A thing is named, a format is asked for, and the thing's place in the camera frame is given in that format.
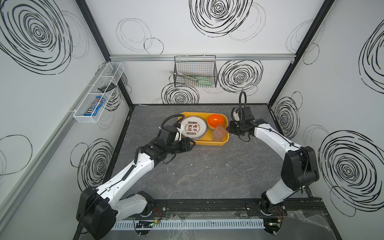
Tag pink translucent cup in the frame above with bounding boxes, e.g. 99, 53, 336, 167
212, 125, 228, 142

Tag orange bowl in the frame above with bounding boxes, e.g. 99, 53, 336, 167
207, 114, 224, 129

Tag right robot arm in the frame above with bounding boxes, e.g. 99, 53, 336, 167
227, 106, 320, 216

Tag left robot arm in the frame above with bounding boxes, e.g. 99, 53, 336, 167
74, 124, 196, 240

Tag yellow plastic bin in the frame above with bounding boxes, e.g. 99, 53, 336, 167
181, 112, 230, 146

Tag green item in basket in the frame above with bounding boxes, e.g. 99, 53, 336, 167
197, 76, 216, 87

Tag metal tongs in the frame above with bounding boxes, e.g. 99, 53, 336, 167
170, 71, 199, 83

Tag black remote control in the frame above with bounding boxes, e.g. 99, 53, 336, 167
98, 83, 116, 93

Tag blue candy packet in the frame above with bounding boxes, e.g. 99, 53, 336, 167
84, 96, 105, 117

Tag black wire basket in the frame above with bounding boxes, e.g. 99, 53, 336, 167
173, 55, 219, 88

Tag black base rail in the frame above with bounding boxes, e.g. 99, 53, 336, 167
152, 198, 326, 217

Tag white wire shelf basket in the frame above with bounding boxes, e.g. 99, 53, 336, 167
74, 62, 124, 124

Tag white slotted cable duct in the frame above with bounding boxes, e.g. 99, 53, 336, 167
112, 219, 265, 231

